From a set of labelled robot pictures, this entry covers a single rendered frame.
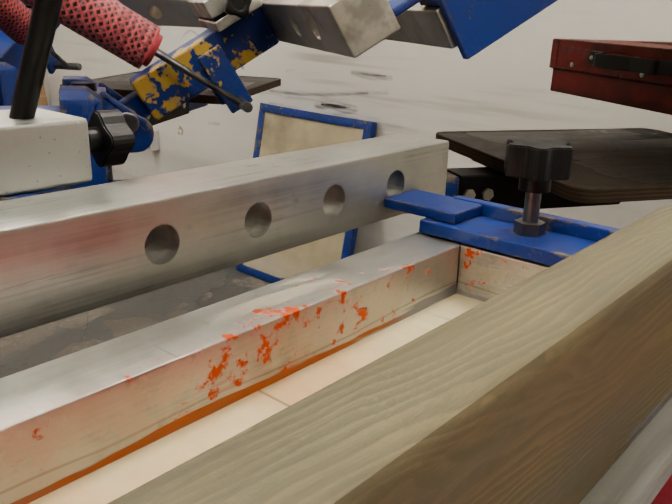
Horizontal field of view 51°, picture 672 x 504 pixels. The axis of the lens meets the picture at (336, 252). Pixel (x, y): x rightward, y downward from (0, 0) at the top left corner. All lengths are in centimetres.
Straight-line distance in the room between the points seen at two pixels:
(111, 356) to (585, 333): 20
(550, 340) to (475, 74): 232
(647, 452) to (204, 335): 19
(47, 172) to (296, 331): 15
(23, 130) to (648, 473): 32
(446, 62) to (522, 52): 29
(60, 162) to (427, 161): 27
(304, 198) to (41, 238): 17
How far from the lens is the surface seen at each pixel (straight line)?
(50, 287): 35
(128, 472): 31
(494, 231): 47
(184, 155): 365
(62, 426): 29
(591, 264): 24
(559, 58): 132
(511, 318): 19
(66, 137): 40
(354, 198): 48
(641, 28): 226
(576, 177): 95
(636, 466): 26
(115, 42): 79
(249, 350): 34
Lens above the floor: 114
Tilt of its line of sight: 19 degrees down
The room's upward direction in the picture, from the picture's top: 2 degrees clockwise
